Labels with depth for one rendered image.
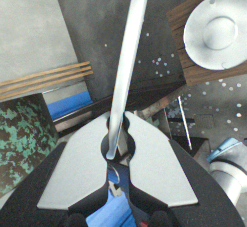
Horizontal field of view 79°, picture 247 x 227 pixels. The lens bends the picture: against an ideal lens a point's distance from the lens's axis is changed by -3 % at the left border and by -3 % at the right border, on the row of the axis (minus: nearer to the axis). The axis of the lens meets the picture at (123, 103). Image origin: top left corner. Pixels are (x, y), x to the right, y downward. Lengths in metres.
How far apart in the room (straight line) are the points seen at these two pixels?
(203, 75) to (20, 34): 1.86
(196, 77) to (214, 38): 0.19
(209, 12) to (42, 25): 1.85
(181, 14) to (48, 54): 1.63
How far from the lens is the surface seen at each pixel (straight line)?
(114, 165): 0.77
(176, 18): 0.85
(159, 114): 1.06
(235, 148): 0.59
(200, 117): 1.12
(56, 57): 2.13
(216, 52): 0.77
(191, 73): 0.84
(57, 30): 2.27
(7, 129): 0.42
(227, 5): 0.77
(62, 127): 1.08
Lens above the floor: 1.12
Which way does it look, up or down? 40 degrees down
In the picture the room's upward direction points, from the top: 117 degrees counter-clockwise
